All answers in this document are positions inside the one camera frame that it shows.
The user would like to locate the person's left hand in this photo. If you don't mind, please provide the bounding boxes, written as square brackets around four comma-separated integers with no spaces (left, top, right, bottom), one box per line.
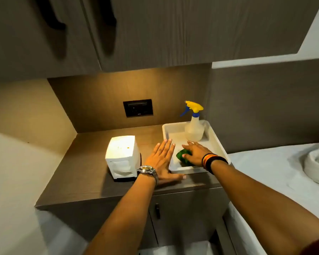
[145,139,187,186]

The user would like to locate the person's right hand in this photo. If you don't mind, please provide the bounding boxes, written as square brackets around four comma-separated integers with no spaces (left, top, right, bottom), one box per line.
[181,141,213,167]

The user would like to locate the green cleaning cloth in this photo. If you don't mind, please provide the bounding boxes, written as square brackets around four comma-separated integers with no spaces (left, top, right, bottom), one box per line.
[176,149,194,166]

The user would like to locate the person's left forearm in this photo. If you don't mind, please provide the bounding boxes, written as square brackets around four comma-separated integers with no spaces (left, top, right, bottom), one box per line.
[83,174,157,255]

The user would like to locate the person's right forearm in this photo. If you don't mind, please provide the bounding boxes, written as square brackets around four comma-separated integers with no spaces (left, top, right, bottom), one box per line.
[211,160,319,255]

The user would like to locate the silver wristwatch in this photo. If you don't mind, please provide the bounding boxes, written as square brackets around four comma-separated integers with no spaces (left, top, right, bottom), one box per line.
[136,165,159,186]

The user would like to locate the black orange wrist bands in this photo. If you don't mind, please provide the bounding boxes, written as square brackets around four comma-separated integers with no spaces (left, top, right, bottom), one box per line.
[201,153,229,175]

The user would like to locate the white plastic tray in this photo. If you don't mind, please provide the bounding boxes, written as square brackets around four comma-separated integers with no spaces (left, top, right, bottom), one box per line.
[162,120,232,174]

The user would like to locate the spray bottle with yellow trigger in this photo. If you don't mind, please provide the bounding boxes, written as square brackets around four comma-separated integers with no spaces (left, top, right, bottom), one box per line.
[179,100,205,143]

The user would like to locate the white tissue box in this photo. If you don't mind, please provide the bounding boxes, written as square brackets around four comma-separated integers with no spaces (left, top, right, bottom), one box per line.
[105,135,141,181]

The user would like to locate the grey wooden bedside cabinet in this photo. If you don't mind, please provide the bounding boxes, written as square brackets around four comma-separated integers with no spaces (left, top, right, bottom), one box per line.
[35,124,231,255]

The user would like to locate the bed with white sheet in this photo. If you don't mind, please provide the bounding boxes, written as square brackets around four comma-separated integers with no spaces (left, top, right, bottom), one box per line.
[223,142,319,255]

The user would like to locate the grey wooden headboard panel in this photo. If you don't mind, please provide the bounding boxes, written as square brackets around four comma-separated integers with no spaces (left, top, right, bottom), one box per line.
[204,57,319,154]

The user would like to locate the grey wooden overhead cabinet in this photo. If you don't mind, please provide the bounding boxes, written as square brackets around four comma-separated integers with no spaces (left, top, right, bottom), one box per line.
[0,0,319,83]

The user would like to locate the maroon sleeve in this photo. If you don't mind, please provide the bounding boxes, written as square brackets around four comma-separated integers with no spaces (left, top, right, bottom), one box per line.
[298,236,319,255]

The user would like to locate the black wall socket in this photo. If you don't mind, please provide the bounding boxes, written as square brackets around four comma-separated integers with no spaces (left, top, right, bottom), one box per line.
[123,99,154,118]

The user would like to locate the black cabinet handle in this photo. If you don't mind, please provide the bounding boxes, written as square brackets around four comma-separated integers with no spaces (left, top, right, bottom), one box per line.
[33,0,67,31]
[97,0,117,27]

